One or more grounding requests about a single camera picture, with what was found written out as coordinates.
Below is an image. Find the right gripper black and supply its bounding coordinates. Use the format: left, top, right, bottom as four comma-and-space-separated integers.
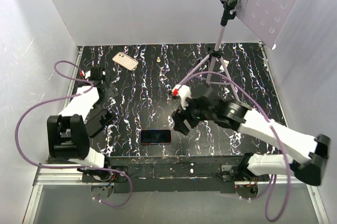
171, 95, 214, 136

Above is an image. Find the pink phone case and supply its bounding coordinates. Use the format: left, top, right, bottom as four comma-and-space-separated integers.
112, 52, 138, 71

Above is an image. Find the black smartphone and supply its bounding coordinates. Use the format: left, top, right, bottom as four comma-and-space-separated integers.
140, 129, 172, 145

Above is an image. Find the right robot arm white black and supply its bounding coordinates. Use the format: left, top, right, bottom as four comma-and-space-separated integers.
172, 96, 331, 186

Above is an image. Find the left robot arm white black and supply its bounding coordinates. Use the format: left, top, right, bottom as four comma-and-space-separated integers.
47, 67, 117, 182

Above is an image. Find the tripod stand silver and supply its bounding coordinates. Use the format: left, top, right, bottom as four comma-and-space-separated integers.
178, 0, 240, 101

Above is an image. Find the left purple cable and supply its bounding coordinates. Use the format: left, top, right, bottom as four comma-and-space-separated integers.
14, 60, 134, 208

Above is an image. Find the purple cable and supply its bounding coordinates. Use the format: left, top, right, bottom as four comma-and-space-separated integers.
184, 70, 293, 222
14, 60, 134, 208

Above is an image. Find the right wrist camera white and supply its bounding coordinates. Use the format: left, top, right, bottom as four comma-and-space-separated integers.
171, 84, 192, 110

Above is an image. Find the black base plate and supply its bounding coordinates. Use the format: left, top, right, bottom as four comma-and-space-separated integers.
78, 155, 274, 195

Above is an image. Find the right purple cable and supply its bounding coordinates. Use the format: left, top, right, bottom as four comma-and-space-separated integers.
184, 70, 293, 222

